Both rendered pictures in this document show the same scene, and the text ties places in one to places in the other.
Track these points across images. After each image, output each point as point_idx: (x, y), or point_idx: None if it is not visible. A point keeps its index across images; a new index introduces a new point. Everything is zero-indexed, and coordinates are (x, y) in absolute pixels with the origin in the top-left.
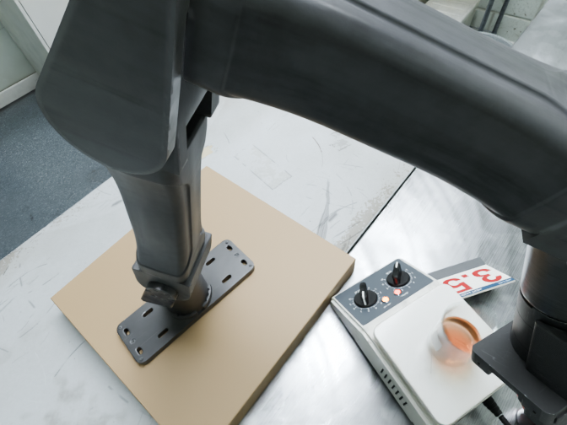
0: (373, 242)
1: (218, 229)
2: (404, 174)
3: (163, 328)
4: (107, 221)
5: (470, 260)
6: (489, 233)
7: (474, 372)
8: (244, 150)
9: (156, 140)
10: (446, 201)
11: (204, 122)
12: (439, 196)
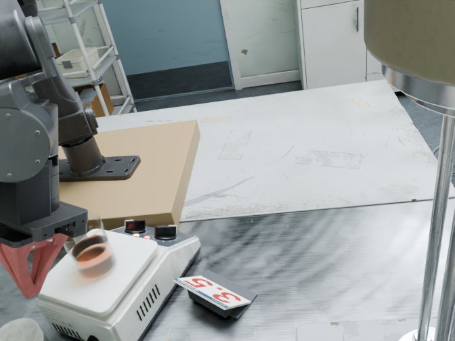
0: (214, 226)
1: (147, 151)
2: (311, 206)
3: (62, 172)
4: (134, 126)
5: (245, 289)
6: (297, 290)
7: (83, 287)
8: (242, 130)
9: None
10: (307, 245)
11: (25, 8)
12: (307, 238)
